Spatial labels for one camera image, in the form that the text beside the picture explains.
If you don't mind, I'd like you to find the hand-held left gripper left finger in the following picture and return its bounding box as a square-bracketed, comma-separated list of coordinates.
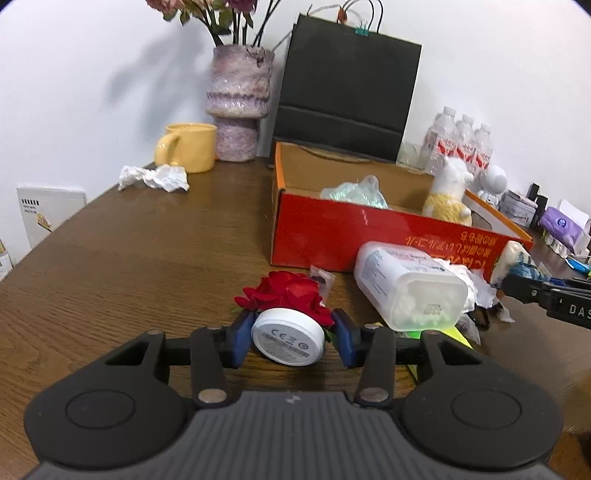
[105, 310, 259, 408]

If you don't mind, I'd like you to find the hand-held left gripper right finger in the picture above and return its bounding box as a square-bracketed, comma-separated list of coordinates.
[331, 308, 483, 408]

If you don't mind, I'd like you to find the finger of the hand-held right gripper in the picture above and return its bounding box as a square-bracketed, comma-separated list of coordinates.
[513, 262, 591, 292]
[501, 274, 561, 315]

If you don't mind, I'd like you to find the blue white packet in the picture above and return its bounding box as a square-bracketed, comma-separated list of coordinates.
[491, 240, 533, 283]

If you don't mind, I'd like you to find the white round plastic disc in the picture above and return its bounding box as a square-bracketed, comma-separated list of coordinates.
[250, 308, 327, 368]

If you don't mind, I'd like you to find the clear cotton swab jar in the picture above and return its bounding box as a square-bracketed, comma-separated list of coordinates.
[353, 241, 469, 332]

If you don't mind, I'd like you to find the red cardboard box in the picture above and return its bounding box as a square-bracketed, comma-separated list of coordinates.
[270, 141, 535, 273]

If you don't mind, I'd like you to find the crumpled white wrapper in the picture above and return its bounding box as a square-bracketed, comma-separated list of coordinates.
[455, 263, 514, 324]

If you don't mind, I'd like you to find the purple tissue pack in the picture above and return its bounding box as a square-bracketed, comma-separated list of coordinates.
[539, 206, 589, 247]

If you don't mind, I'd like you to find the small clear packet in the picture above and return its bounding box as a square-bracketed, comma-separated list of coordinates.
[309, 265, 335, 305]

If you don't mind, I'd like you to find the printed tin box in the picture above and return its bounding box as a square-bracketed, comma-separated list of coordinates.
[499, 189, 539, 227]

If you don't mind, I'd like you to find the red fabric rose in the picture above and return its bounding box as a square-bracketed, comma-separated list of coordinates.
[235, 271, 335, 343]

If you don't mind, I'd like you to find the white robot figurine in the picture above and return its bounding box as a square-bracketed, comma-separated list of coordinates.
[478, 165, 509, 208]

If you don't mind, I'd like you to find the white yellow plush alpaca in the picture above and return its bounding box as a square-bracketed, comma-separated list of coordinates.
[422, 157, 475, 227]

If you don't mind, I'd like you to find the clear water bottle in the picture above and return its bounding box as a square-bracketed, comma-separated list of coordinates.
[424, 106, 460, 175]
[455, 114, 477, 163]
[471, 123, 494, 178]

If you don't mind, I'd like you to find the pale green plastic bag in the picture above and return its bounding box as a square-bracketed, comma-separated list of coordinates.
[321, 174, 391, 210]

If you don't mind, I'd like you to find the green tinted glass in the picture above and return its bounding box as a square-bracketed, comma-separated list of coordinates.
[397, 141, 428, 171]

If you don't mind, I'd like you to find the crumpled white tissue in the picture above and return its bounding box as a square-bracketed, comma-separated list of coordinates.
[117, 165, 190, 193]

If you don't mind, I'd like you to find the yellow mug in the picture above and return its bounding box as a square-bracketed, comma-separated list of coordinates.
[154, 123, 218, 174]

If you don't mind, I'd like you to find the white carton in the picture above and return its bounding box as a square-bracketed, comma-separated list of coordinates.
[16, 186, 88, 247]

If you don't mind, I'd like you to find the purple mottled vase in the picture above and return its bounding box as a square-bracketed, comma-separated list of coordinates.
[205, 45, 275, 162]

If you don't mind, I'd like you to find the black paper bag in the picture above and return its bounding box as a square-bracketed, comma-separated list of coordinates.
[272, 0, 423, 164]

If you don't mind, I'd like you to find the dried rose bouquet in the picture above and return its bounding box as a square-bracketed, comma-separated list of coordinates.
[145, 0, 282, 48]

